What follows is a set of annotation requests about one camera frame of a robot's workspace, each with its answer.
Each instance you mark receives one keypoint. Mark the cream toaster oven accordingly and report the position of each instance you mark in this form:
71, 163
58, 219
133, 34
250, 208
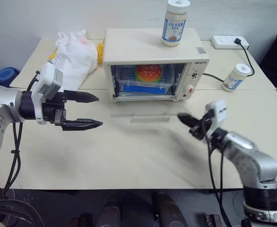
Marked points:
133, 47

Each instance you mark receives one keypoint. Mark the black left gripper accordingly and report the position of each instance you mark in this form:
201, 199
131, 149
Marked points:
51, 111

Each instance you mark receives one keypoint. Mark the blue plastic bowl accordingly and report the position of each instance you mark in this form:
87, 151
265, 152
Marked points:
5, 74

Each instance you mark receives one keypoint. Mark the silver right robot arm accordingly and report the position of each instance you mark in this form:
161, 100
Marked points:
254, 160

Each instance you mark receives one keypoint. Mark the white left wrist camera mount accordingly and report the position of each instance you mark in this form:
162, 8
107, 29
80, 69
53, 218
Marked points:
46, 80

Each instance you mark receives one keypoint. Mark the glass toaster oven door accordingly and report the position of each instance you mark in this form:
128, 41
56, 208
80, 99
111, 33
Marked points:
150, 119

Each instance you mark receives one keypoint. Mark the white plastic bag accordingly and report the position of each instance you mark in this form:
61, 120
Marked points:
74, 56

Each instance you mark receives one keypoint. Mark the toy hamburger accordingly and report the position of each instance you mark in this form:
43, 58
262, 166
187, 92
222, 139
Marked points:
149, 72

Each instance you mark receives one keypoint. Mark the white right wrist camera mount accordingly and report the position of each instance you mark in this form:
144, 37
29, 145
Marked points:
217, 111

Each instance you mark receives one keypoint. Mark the small white salad dressing jar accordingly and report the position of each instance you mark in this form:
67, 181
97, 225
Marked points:
234, 79

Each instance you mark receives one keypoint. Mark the large white salad dressing jar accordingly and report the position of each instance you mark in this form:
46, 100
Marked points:
174, 26

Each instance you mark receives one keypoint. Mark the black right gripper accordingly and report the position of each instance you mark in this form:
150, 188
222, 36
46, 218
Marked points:
201, 130

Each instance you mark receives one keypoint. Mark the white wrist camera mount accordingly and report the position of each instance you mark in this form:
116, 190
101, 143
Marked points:
46, 80
217, 111

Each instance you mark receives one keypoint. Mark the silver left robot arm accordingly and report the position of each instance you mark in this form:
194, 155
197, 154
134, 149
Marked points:
1, 104

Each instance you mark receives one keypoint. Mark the white power strip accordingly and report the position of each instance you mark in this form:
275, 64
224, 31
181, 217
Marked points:
224, 42

